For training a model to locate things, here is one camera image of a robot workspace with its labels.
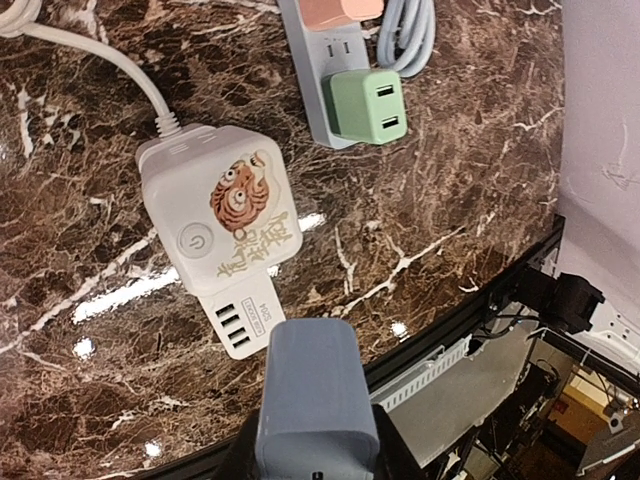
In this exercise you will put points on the black front frame rail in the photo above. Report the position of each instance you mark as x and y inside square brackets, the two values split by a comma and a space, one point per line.
[448, 328]

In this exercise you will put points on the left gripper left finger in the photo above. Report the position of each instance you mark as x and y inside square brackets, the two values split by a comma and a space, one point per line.
[239, 462]

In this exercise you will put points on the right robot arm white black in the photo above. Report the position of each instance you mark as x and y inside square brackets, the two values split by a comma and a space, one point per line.
[571, 306]

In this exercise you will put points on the green plug adapter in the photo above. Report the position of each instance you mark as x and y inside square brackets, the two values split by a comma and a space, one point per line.
[366, 105]

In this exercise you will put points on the white slotted cable duct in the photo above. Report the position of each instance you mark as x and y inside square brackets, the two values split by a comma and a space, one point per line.
[419, 376]

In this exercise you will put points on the blue plug adapter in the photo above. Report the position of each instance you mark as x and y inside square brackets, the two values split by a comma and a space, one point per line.
[316, 419]

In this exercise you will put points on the blue-grey power strip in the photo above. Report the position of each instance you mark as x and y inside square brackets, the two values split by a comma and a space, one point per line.
[317, 55]

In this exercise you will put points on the white power strip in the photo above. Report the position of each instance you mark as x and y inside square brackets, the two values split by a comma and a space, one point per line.
[244, 314]

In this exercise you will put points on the white cube socket adapter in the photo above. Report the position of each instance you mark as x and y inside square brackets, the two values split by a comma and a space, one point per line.
[221, 203]

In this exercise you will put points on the pink plug adapter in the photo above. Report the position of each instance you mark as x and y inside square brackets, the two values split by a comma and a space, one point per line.
[320, 15]

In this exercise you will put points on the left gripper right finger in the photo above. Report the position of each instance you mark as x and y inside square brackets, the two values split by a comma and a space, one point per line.
[395, 460]

